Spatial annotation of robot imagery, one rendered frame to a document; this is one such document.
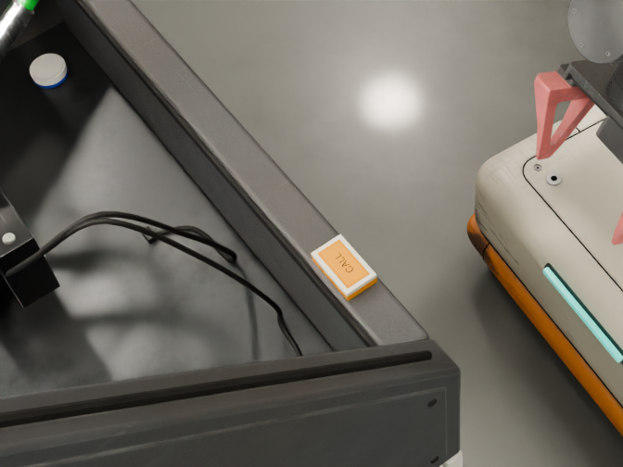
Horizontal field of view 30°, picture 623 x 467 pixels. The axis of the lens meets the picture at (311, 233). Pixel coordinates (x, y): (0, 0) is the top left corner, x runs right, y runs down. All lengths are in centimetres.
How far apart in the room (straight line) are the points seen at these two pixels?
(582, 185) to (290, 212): 90
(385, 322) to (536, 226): 88
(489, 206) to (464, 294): 24
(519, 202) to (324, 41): 74
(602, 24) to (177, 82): 46
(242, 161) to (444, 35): 141
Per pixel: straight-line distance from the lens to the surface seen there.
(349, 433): 84
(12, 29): 89
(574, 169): 184
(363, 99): 229
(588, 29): 78
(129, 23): 116
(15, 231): 99
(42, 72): 129
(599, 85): 88
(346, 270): 93
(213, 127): 105
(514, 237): 181
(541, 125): 92
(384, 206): 213
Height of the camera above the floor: 175
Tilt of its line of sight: 56 degrees down
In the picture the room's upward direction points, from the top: 11 degrees counter-clockwise
